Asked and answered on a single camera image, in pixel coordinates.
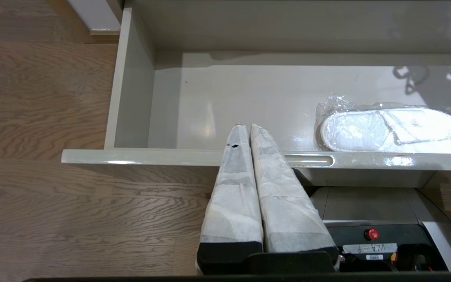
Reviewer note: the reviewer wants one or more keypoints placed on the white door frame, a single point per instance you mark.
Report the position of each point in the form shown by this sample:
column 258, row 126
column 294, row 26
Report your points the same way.
column 96, row 13

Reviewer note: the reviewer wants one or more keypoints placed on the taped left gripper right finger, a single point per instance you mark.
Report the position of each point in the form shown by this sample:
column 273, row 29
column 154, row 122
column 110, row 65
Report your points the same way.
column 284, row 207

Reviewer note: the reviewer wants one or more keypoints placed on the white handwritten label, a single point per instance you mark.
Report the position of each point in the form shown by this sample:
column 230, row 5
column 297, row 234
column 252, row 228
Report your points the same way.
column 370, row 248

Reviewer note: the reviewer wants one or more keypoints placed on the red emergency stop button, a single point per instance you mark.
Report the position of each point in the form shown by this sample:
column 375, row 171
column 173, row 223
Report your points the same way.
column 371, row 234

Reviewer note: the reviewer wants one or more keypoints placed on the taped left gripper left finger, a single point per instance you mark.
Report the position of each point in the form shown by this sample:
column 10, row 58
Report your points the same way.
column 233, row 203

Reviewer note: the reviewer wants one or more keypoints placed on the white slipper in plastic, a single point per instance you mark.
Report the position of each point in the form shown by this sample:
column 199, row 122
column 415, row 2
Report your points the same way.
column 394, row 133

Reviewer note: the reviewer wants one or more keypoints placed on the beige cabinet drawer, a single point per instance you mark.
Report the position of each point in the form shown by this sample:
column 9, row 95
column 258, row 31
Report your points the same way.
column 170, row 117

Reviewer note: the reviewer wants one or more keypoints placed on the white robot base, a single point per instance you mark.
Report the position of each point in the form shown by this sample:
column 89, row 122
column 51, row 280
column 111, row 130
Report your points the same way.
column 366, row 205

